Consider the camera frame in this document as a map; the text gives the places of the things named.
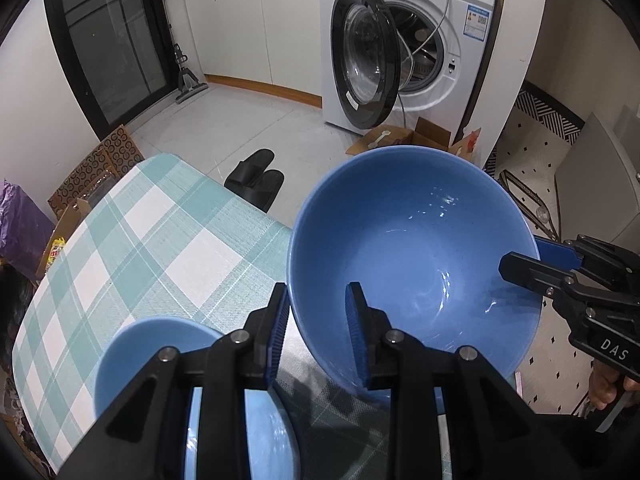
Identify grey floor mop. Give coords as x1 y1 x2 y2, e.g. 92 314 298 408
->
169 20 210 105

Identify cardboard box with red print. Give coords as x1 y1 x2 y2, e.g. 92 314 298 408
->
446 126 483 163

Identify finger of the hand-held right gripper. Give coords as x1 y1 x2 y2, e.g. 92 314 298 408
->
534 236 601 276
499 251 591 311

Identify brown cardboard box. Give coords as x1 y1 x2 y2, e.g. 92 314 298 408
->
36 195 103 281

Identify teal white checked tablecloth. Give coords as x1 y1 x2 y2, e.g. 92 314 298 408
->
11 154 518 480

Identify brown patterned doormat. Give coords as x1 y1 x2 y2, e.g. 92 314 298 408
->
47 124 146 218

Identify white washing machine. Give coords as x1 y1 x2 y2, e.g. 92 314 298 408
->
317 0 501 137

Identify open cardboard box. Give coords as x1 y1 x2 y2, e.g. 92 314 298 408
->
345 116 453 158

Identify black slipper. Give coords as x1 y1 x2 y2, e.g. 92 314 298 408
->
248 169 286 212
224 148 276 192

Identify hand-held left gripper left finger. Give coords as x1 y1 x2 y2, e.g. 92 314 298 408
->
57 282 292 480

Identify black framed glass door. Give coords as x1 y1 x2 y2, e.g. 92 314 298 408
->
42 0 177 136

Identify purple plastic bag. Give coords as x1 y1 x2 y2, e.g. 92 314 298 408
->
0 179 57 273

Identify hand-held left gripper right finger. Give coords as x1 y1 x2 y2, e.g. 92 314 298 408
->
345 281 571 480

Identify person's right hand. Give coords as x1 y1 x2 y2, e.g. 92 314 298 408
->
587 364 640 411

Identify light blue bowl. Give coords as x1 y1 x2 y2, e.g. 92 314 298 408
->
94 317 302 480

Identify grey board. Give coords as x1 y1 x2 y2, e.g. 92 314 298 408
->
554 105 640 256

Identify yellow snack packet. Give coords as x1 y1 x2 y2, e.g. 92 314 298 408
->
46 236 68 267

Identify black white patterned floor mat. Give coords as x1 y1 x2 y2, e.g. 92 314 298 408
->
482 85 593 418

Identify white base cabinets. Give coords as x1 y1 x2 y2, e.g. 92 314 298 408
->
181 0 328 108

